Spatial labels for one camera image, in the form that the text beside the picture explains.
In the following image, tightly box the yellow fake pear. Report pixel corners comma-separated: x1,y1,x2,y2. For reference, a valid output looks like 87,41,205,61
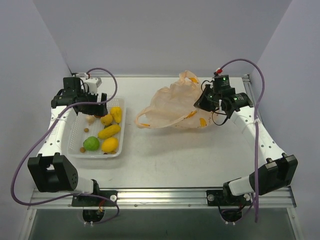
110,106,122,124

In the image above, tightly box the yellow fake mango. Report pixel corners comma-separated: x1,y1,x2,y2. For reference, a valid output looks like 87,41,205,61
101,137,119,153

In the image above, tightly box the orange plastic bag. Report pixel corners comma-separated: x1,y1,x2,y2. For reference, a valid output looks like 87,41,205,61
134,70,217,129

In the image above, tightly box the purple cable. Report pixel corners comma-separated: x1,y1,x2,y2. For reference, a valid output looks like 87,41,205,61
215,58,265,223
10,67,120,224

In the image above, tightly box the aluminium front rail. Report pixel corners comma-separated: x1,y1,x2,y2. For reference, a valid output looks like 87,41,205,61
27,186,297,210

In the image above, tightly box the orange fake round fruit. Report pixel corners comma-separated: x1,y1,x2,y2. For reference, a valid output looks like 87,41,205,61
100,114,113,126

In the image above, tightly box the green fake guava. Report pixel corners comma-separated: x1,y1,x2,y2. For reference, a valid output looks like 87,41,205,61
83,136,100,151

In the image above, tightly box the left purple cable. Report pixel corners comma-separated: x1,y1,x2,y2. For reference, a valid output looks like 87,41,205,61
10,67,120,224

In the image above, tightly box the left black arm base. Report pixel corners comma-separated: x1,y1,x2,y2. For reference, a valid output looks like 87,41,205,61
71,190,118,207

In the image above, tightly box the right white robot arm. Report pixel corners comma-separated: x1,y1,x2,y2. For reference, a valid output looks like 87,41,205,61
194,74,298,205

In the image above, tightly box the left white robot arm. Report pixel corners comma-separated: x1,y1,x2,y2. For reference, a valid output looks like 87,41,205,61
27,77,107,206

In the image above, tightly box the beige fake garlic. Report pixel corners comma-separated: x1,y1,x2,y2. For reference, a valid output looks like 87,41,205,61
85,115,96,125

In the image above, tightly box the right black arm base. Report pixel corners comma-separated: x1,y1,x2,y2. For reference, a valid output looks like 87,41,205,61
206,189,252,207

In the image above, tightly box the white plastic basket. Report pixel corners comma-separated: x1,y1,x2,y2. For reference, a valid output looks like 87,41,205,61
67,96,126,160

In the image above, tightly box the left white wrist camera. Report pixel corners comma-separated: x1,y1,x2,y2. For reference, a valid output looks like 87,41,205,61
80,73,102,94

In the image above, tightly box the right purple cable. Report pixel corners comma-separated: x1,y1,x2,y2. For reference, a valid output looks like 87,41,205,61
215,58,265,223

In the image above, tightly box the long yellow fake fruit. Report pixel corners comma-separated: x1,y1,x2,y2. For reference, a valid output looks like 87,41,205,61
97,124,121,140

